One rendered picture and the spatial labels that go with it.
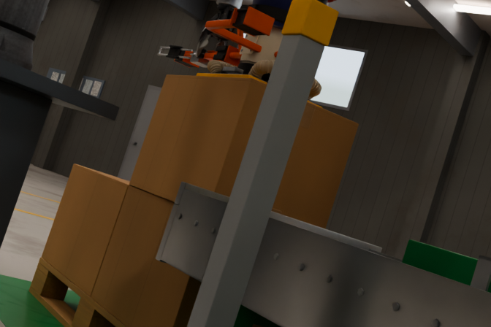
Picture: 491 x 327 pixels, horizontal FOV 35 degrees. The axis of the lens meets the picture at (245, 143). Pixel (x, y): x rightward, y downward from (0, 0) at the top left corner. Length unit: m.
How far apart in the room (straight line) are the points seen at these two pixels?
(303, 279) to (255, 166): 0.25
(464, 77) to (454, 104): 0.42
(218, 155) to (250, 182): 0.79
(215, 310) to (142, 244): 1.08
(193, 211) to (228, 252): 0.54
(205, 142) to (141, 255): 0.43
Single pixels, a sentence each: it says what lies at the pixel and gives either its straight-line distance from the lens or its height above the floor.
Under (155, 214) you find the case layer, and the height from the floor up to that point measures 0.49.
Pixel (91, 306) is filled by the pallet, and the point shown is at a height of 0.12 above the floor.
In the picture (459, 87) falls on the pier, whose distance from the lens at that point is 11.39.
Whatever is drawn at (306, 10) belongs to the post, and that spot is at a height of 0.97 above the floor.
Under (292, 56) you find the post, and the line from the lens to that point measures 1.42.
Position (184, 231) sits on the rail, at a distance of 1.93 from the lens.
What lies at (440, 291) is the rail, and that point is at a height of 0.57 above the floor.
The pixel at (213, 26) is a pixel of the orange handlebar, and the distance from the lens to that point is 2.31.
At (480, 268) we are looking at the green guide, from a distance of 1.25.
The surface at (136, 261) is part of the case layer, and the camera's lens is 2.48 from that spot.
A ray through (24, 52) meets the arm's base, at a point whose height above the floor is 0.80.
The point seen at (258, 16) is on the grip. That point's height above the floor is 1.09.
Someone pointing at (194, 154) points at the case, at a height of 0.70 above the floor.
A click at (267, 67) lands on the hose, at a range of 2.30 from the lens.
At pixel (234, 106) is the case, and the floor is 0.86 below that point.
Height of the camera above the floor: 0.61
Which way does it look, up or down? 4 degrees up
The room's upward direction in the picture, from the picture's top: 18 degrees clockwise
